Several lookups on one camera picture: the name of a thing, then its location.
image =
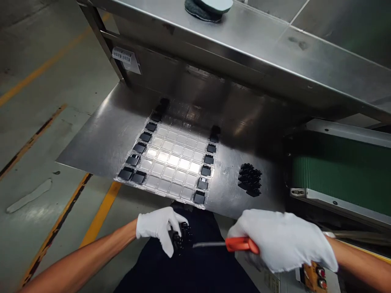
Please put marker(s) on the person's left hand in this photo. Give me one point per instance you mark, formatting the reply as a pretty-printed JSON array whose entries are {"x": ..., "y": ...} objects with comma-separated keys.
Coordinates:
[{"x": 151, "y": 224}]

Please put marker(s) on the black plastic clip piece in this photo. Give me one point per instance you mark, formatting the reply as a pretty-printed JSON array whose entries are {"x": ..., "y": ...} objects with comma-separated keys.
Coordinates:
[{"x": 180, "y": 236}]

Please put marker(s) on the person's legs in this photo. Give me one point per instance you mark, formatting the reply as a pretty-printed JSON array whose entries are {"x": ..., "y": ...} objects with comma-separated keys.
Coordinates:
[{"x": 183, "y": 274}]

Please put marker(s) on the clear plastic compartment tray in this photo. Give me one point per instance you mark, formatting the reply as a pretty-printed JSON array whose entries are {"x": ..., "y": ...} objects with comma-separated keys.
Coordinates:
[{"x": 174, "y": 164}]

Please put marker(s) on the yellow control box red buttons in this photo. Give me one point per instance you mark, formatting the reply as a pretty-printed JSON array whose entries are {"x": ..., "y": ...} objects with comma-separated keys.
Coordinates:
[{"x": 317, "y": 276}]

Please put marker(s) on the person's right hand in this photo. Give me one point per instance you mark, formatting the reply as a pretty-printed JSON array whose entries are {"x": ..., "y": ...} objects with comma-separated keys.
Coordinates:
[{"x": 287, "y": 241}]

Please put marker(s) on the pile of small black parts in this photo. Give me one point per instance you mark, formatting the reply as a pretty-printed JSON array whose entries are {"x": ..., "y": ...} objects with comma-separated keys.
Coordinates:
[{"x": 250, "y": 180}]

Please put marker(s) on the stainless steel workbench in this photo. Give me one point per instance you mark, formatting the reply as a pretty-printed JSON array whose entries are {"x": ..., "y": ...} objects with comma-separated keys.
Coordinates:
[{"x": 244, "y": 55}]

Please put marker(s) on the row of black square parts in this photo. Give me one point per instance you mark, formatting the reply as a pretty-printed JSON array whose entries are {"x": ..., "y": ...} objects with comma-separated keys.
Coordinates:
[
  {"x": 205, "y": 171},
  {"x": 137, "y": 177}
]

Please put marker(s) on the white label plate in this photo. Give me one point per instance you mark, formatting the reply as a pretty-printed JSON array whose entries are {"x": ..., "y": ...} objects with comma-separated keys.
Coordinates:
[{"x": 122, "y": 56}]

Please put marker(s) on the grey round pad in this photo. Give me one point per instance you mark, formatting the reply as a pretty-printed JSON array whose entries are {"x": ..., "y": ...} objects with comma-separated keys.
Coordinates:
[{"x": 204, "y": 10}]

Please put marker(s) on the person's right fingers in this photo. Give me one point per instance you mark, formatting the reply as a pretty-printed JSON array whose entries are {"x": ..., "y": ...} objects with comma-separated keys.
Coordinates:
[{"x": 242, "y": 226}]

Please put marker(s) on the green conveyor belt machine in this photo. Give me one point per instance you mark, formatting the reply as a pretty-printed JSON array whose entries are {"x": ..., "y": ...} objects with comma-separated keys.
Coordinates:
[{"x": 336, "y": 171}]

